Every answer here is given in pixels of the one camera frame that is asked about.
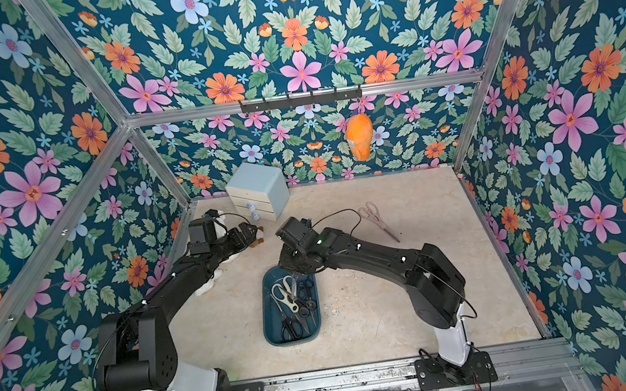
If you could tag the black scissors silver blades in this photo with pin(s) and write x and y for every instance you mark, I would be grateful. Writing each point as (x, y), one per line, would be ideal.
(306, 310)

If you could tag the pink handled scissors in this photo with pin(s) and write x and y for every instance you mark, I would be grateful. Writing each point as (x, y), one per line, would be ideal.
(371, 213)

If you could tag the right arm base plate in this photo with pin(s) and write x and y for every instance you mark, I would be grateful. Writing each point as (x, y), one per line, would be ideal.
(433, 373)

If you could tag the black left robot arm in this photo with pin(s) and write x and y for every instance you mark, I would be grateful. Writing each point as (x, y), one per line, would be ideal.
(137, 350)

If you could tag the blue black handled scissors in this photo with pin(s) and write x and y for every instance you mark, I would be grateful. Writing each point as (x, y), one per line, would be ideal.
(291, 328)

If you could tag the cream kitchen shears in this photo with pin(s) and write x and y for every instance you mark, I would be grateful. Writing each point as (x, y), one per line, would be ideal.
(284, 292)

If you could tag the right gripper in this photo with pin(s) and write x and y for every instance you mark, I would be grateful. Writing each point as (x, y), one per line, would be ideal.
(290, 258)

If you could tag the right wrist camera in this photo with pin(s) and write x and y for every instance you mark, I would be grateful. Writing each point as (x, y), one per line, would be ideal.
(297, 234)

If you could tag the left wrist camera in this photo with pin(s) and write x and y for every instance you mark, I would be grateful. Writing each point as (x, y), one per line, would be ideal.
(203, 236)

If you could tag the orange hanging plush toy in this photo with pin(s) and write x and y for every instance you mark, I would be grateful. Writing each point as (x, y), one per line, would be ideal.
(359, 135)

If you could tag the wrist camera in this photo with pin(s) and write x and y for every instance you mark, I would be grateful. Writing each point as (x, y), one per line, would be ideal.
(297, 234)
(203, 236)

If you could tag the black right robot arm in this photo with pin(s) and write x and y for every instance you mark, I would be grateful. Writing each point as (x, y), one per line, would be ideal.
(433, 284)

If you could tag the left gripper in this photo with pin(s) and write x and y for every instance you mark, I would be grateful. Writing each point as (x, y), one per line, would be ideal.
(247, 237)

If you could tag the light blue drawer cabinet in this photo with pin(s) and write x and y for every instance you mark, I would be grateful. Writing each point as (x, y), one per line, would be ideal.
(258, 191)

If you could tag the teal plastic storage box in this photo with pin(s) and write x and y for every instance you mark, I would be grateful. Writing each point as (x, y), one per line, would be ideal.
(271, 319)

